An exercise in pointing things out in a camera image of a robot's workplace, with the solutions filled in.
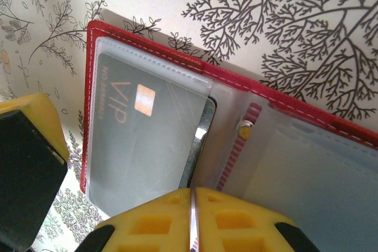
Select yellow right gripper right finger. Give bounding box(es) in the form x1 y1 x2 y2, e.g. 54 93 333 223
193 186 321 252

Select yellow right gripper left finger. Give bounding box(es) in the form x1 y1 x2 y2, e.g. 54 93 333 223
75 187 194 252

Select dark VIP card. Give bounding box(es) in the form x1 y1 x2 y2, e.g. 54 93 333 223
88 53 209 217

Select dark glossy card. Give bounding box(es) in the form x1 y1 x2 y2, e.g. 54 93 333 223
178 97 219 252

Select red leather card holder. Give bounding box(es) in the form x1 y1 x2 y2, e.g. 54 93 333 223
79 19 378 252

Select floral patterned table cover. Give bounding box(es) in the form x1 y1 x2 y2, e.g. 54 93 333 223
0 0 378 252

